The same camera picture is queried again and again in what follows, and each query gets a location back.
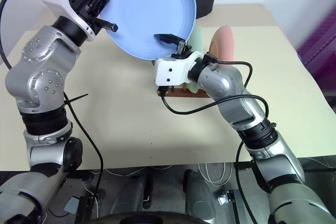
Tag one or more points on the pink plate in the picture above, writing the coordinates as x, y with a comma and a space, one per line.
223, 43

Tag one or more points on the dark rounded shape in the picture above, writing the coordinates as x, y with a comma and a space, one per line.
131, 192
199, 192

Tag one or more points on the purple ribbed object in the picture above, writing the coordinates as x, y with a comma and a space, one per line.
320, 48

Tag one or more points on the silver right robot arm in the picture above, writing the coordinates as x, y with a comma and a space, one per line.
231, 90

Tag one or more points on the blue plate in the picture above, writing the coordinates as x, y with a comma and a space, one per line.
147, 11

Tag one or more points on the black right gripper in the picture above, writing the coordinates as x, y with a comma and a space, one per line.
182, 54

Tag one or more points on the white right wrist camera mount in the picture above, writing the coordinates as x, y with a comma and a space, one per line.
173, 70

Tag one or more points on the green plate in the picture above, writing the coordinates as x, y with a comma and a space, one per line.
198, 40

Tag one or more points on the black foam block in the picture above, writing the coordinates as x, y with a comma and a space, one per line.
204, 6

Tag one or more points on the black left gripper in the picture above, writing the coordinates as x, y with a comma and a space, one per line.
84, 6

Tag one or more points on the black metal floor bracket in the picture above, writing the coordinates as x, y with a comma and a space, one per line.
232, 203

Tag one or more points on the wooden dish rack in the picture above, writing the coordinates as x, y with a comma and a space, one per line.
183, 93

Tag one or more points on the dark round disc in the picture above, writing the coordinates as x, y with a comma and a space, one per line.
147, 218

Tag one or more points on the small grey floor box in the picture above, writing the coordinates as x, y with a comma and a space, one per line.
71, 205

